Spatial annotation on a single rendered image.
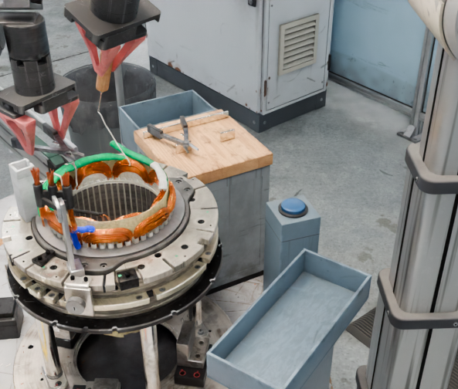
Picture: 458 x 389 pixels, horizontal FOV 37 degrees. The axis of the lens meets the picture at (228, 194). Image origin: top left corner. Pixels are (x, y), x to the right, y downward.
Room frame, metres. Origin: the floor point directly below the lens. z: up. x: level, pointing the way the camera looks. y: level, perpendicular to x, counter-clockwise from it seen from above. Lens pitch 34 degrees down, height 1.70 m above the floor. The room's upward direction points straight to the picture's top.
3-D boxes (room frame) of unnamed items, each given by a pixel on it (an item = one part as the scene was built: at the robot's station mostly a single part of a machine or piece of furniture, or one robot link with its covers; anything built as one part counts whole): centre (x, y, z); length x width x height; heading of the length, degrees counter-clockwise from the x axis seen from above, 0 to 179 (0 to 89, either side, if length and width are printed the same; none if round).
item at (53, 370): (0.78, 0.29, 0.91); 0.02 x 0.02 x 0.21
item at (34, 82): (0.92, 0.28, 1.28); 0.10 x 0.07 x 0.07; 141
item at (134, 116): (1.25, 0.12, 0.92); 0.17 x 0.11 x 0.28; 118
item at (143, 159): (0.90, 0.13, 1.15); 0.15 x 0.04 x 0.02; 34
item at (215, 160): (1.11, 0.05, 1.05); 0.20 x 0.19 x 0.02; 28
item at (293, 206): (0.94, -0.11, 1.04); 0.04 x 0.04 x 0.01
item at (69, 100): (0.94, 0.27, 1.21); 0.07 x 0.07 x 0.09; 51
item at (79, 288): (0.68, 0.20, 1.07); 0.04 x 0.02 x 0.05; 82
